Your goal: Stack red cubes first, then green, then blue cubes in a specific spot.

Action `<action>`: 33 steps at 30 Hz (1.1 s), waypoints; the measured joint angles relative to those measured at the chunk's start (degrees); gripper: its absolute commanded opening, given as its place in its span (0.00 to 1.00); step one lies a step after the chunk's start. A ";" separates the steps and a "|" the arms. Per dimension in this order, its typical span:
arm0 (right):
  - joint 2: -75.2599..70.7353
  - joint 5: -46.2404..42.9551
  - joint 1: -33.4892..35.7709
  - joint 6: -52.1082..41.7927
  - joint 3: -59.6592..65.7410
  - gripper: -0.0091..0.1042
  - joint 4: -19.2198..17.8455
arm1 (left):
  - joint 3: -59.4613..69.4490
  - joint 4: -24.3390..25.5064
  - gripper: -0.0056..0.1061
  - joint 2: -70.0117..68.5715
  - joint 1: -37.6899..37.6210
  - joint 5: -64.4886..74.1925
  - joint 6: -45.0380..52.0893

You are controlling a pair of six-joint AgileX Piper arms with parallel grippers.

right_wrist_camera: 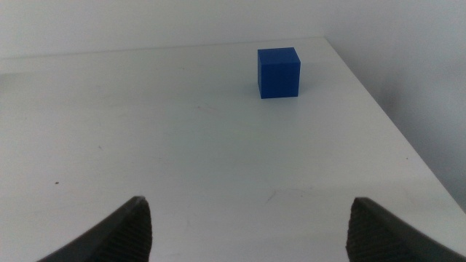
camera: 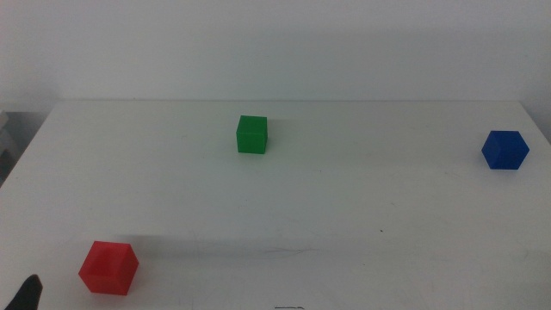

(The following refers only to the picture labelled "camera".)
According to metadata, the red cube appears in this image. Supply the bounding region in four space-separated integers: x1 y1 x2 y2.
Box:
77 240 140 297

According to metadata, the green cube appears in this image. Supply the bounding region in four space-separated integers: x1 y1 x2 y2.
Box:
235 115 269 155

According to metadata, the blue cube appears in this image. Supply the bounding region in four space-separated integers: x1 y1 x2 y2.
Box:
480 130 531 171

